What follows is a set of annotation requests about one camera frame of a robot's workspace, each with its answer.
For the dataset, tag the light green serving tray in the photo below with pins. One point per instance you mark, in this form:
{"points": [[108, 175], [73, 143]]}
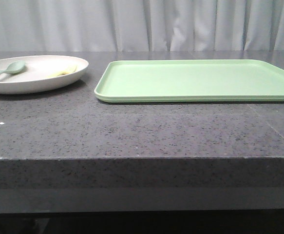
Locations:
{"points": [[202, 80]]}

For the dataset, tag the yellow plastic fork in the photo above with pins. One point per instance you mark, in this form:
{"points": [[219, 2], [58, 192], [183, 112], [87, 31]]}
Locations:
{"points": [[68, 70]]}

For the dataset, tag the beige round plate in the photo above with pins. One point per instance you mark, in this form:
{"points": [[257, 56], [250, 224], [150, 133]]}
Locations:
{"points": [[32, 78]]}

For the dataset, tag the sage green spoon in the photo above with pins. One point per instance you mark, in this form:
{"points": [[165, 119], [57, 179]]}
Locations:
{"points": [[14, 68]]}

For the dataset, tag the white pleated curtain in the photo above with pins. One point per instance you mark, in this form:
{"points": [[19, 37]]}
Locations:
{"points": [[141, 25]]}

